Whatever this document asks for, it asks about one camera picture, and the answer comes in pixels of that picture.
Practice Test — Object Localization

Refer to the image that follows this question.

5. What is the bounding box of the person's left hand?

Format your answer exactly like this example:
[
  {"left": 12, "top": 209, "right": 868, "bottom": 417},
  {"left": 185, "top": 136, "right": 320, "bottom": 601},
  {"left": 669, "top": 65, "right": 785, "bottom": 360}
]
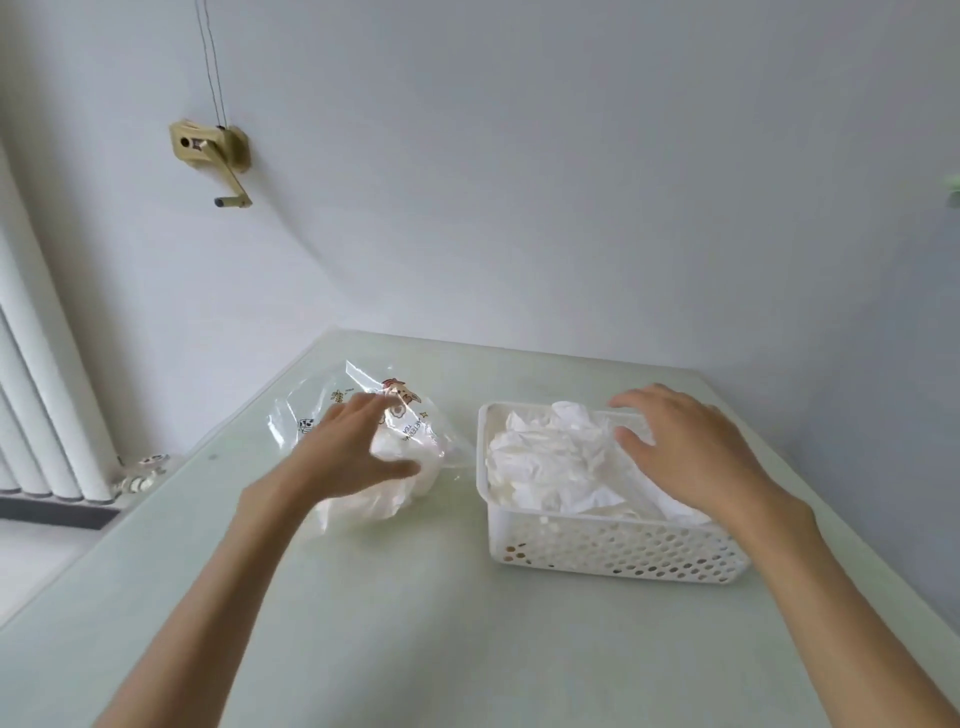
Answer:
[{"left": 238, "top": 391, "right": 423, "bottom": 528}]

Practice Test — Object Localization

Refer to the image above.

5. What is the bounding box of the person's right hand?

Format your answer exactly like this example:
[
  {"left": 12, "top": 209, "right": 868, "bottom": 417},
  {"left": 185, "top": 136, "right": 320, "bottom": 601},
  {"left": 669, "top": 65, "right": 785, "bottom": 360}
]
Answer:
[{"left": 608, "top": 383, "right": 818, "bottom": 562}]

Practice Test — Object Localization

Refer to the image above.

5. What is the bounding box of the clear bear-print plastic bag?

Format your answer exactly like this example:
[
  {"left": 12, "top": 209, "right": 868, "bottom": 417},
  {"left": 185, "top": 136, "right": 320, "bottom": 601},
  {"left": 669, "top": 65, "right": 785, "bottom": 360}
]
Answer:
[{"left": 269, "top": 359, "right": 479, "bottom": 535}]

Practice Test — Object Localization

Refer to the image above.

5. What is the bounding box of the white perforated plastic basket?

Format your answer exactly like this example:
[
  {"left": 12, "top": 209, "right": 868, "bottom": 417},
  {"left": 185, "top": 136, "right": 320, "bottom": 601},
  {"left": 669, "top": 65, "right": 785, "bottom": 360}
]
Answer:
[{"left": 477, "top": 402, "right": 753, "bottom": 587}]

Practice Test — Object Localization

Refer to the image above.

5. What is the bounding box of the stack of white gloves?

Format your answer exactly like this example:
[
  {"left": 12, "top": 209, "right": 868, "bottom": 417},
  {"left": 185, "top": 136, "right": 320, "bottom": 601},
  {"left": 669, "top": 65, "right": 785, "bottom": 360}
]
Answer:
[{"left": 485, "top": 401, "right": 714, "bottom": 526}]

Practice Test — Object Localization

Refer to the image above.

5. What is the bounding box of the person's left forearm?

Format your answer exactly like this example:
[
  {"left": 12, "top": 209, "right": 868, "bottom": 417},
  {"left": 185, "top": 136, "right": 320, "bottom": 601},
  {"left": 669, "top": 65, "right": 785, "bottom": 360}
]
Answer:
[{"left": 93, "top": 487, "right": 313, "bottom": 728}]

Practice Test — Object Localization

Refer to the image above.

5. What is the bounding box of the person's right forearm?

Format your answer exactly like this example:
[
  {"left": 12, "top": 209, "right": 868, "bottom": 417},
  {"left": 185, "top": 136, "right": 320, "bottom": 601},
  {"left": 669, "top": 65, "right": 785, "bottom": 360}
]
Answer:
[{"left": 738, "top": 509, "right": 960, "bottom": 728}]

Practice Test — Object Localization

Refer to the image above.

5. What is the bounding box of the white radiator valve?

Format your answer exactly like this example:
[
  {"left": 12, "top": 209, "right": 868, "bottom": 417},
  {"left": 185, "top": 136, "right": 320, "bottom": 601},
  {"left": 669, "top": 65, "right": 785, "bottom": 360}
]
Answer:
[{"left": 112, "top": 452, "right": 172, "bottom": 496}]

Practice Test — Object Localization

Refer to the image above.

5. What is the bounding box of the white column radiator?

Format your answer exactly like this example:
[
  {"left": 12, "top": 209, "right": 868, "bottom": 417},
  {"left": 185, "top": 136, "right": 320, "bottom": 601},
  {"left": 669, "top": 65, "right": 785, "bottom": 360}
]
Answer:
[{"left": 0, "top": 142, "right": 121, "bottom": 502}]

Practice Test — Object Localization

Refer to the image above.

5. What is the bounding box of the brass wall crank winch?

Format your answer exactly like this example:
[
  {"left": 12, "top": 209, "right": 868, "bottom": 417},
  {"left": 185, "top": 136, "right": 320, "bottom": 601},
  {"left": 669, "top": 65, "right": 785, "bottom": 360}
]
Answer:
[{"left": 168, "top": 119, "right": 254, "bottom": 211}]

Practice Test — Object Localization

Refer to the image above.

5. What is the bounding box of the thin steel winch cable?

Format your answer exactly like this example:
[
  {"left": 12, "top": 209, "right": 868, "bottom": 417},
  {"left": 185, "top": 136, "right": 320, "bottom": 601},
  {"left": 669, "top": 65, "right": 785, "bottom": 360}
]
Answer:
[{"left": 194, "top": 0, "right": 229, "bottom": 127}]

